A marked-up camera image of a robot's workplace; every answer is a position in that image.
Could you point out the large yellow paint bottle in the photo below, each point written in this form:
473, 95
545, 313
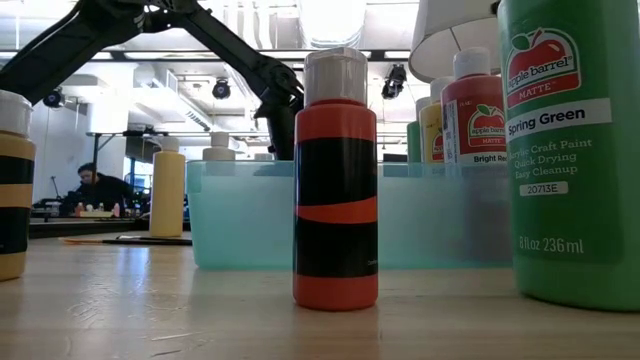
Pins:
430, 130
167, 195

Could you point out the large red paint bottle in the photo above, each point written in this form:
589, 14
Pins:
475, 100

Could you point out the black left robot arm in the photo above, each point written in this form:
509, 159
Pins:
225, 45

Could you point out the small orange paint bottle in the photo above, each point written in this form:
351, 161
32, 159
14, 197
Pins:
335, 125

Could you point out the large white paint bottle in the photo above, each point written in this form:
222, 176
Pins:
219, 152

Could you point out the small yellow paint bottle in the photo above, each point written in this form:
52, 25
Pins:
15, 150

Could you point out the large spring green paint bottle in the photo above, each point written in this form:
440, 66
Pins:
565, 225

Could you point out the teal translucent plastic bin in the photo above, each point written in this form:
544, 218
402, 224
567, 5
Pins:
240, 220

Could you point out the black overhead beam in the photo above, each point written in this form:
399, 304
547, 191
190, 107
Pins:
150, 55

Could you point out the white shade table lamp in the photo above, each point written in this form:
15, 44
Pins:
440, 30

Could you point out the black aluminium table frame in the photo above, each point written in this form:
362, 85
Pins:
75, 229

